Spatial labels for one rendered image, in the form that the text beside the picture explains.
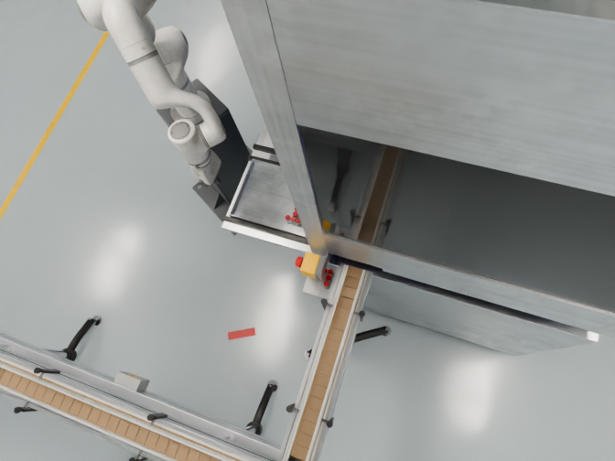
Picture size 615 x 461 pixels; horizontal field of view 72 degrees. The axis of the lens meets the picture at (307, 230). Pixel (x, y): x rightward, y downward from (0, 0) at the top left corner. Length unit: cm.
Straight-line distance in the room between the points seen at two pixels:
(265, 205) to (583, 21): 139
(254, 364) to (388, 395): 74
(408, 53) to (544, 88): 16
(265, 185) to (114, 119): 190
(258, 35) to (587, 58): 38
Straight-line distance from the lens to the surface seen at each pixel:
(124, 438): 167
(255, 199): 174
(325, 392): 150
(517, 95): 59
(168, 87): 131
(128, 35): 129
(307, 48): 60
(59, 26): 432
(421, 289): 160
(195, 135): 131
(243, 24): 62
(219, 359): 256
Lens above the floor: 243
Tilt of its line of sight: 69 degrees down
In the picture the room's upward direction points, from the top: 19 degrees counter-clockwise
